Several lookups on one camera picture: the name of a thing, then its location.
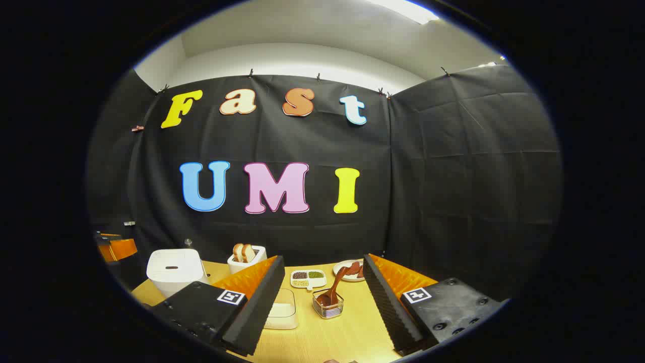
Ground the ceiling light panel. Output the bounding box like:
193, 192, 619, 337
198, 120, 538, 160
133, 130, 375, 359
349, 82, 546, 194
370, 0, 440, 25

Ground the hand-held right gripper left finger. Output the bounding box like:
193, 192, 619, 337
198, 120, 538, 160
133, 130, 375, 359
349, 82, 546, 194
151, 255, 285, 356

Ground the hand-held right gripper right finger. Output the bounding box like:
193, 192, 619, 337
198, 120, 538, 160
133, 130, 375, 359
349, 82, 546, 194
363, 254, 504, 356

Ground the white toaster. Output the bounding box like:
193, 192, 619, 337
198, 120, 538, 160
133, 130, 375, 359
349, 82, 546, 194
227, 246, 268, 275

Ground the white rice cooker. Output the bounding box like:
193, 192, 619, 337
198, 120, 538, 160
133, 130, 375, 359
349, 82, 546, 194
146, 249, 210, 298

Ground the clear plastic container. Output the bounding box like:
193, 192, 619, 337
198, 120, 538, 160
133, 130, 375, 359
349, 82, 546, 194
264, 288, 299, 330

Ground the white divided grain dish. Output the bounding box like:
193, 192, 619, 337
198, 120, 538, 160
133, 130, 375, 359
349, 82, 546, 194
290, 269, 327, 292

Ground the brown wooden spoon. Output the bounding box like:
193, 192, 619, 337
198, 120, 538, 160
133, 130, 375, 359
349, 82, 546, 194
316, 266, 349, 307

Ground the black backdrop cloth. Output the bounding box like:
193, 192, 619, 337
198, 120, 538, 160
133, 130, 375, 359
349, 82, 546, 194
87, 65, 562, 303

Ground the white round plate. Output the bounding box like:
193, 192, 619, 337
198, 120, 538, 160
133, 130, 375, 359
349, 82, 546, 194
333, 259, 366, 282

